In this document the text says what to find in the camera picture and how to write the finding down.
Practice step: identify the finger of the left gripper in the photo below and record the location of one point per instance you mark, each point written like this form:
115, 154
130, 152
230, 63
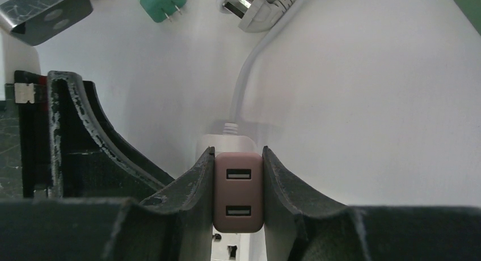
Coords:
69, 148

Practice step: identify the pink charger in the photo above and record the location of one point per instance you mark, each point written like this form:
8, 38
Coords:
238, 195

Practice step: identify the white power strip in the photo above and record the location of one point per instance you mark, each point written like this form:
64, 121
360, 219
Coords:
228, 246

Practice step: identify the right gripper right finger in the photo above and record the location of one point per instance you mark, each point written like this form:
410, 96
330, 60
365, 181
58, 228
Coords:
300, 223

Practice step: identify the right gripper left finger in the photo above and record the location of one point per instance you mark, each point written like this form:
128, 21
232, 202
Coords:
173, 224

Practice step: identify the green charger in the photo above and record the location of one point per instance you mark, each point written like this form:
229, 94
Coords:
160, 10

